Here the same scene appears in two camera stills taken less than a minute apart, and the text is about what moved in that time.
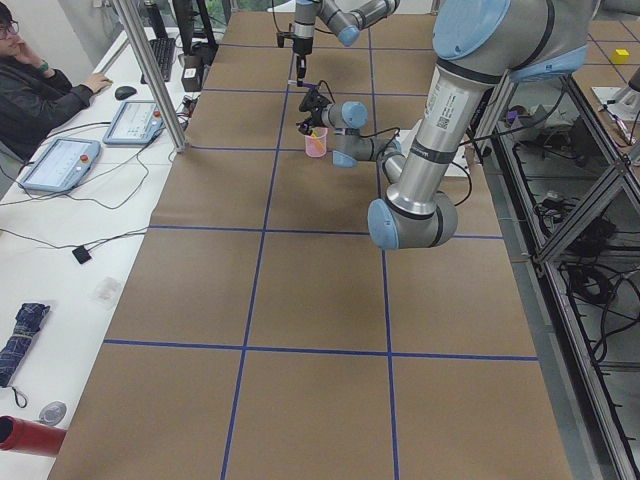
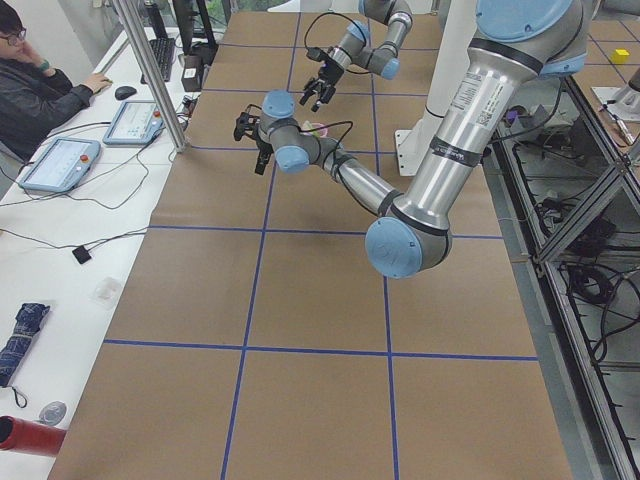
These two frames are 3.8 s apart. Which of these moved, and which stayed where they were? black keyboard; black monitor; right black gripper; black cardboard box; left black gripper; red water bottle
Moved: right black gripper; left black gripper
Stayed: black cardboard box; red water bottle; black keyboard; black monitor
